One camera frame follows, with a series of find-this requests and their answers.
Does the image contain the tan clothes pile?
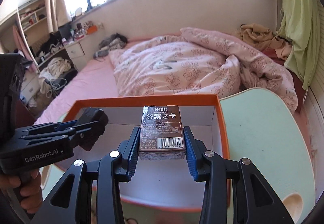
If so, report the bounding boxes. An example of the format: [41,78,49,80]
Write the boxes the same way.
[234,23,292,61]

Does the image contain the brown card box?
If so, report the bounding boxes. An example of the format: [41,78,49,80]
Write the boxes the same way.
[138,105,186,161]

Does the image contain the orange gradient cardboard box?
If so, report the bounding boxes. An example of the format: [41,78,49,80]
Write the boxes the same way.
[66,95,230,212]

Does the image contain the white desk with drawers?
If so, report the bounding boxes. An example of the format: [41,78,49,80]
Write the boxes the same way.
[38,31,106,72]

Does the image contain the green curtain cloth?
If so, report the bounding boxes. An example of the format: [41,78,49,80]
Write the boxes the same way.
[278,0,320,90]

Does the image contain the pink floral quilt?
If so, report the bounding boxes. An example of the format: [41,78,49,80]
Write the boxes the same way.
[109,27,298,111]

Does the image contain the left hand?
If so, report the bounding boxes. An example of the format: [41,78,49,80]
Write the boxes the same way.
[1,169,43,214]

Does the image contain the black box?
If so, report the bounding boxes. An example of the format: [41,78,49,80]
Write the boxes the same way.
[70,107,109,152]

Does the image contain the grey clothes on bed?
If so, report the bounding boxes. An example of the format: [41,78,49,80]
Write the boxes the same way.
[93,33,128,60]

